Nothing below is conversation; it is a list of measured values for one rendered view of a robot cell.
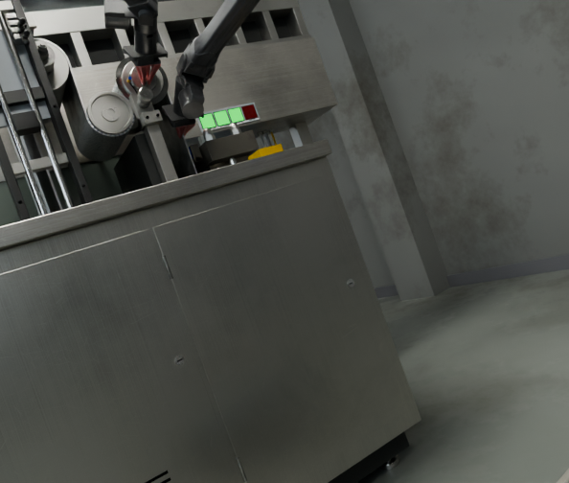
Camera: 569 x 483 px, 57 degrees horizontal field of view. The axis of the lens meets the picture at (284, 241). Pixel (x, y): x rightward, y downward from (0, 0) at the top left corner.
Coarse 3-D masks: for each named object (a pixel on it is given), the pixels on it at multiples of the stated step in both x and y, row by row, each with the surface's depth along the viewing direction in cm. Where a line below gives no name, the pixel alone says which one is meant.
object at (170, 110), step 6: (174, 96) 143; (174, 102) 144; (162, 108) 147; (168, 108) 147; (174, 108) 146; (180, 108) 144; (168, 114) 146; (174, 114) 146; (180, 114) 146; (174, 120) 145; (180, 120) 146
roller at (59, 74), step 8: (56, 48) 141; (56, 56) 141; (56, 64) 140; (64, 64) 141; (56, 72) 140; (64, 72) 141; (56, 80) 140; (64, 80) 141; (56, 88) 140; (64, 88) 147; (56, 96) 145; (48, 120) 159
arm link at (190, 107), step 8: (184, 56) 134; (184, 64) 134; (184, 80) 137; (192, 80) 137; (200, 80) 139; (184, 88) 138; (192, 88) 135; (200, 88) 137; (184, 96) 136; (192, 96) 134; (200, 96) 135; (184, 104) 135; (192, 104) 135; (200, 104) 136; (184, 112) 137; (192, 112) 137; (200, 112) 138
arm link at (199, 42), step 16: (240, 0) 114; (256, 0) 115; (224, 16) 120; (240, 16) 119; (208, 32) 126; (224, 32) 123; (192, 48) 132; (208, 48) 128; (192, 64) 133; (208, 64) 134
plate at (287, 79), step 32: (224, 64) 200; (256, 64) 207; (288, 64) 214; (320, 64) 221; (224, 96) 198; (256, 96) 205; (288, 96) 212; (320, 96) 219; (0, 128) 161; (192, 128) 190; (224, 128) 196; (256, 128) 213; (288, 128) 236
